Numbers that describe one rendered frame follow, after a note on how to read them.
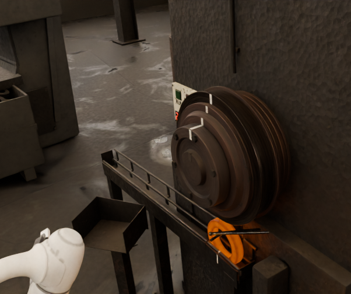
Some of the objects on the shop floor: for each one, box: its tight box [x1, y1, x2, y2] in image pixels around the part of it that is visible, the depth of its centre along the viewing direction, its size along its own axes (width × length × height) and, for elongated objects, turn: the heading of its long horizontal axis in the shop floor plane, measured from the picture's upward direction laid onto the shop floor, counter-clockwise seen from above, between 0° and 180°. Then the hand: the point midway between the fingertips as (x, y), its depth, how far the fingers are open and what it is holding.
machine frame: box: [168, 0, 351, 294], centre depth 172 cm, size 73×108×176 cm
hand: (45, 237), depth 148 cm, fingers closed
